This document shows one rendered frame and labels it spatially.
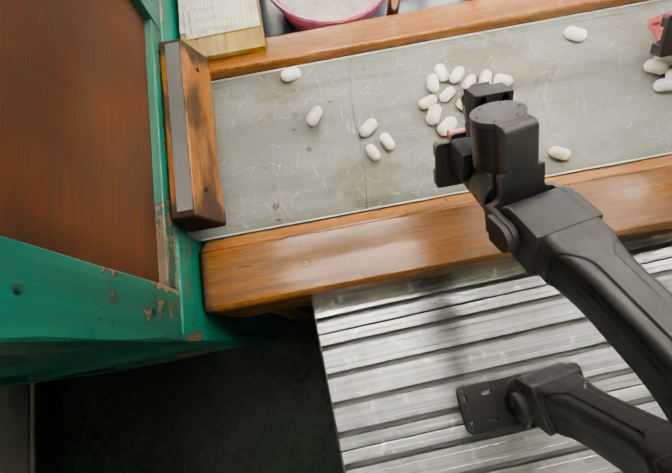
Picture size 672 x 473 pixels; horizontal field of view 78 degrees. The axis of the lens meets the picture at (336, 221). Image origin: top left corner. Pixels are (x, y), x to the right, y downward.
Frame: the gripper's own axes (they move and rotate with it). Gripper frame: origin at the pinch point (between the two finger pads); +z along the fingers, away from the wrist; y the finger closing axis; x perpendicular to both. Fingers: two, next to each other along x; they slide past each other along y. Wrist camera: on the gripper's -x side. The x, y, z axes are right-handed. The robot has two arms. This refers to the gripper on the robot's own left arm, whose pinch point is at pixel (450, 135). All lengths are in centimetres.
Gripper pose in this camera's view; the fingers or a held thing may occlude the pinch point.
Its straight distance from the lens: 66.5
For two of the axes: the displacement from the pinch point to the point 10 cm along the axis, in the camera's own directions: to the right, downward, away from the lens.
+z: -1.1, -5.4, 8.3
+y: -9.8, 1.8, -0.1
